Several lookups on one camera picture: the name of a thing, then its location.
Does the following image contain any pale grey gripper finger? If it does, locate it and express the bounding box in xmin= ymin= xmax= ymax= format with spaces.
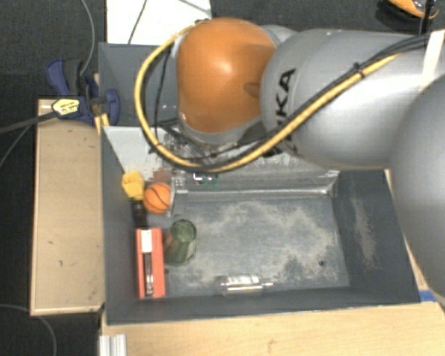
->
xmin=168 ymin=178 xmax=188 ymax=217

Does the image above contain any orange basketball toy ball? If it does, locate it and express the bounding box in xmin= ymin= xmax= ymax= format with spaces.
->
xmin=142 ymin=182 xmax=172 ymax=215

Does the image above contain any dark brown small block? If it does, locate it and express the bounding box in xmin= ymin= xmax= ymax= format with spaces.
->
xmin=132 ymin=199 xmax=148 ymax=227

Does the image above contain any yellow block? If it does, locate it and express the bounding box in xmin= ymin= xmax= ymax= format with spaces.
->
xmin=121 ymin=171 xmax=146 ymax=201

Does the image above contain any green clear glass cup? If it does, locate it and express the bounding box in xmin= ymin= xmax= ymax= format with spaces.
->
xmin=163 ymin=219 xmax=198 ymax=267

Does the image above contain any orange-red box with clear window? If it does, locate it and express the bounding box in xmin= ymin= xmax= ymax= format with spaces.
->
xmin=134 ymin=227 xmax=167 ymax=300

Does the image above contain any grey metal bin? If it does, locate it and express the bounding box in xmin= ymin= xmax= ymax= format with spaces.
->
xmin=97 ymin=42 xmax=422 ymax=324

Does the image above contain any pale wood board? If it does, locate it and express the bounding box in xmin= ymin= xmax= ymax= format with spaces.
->
xmin=29 ymin=98 xmax=107 ymax=317

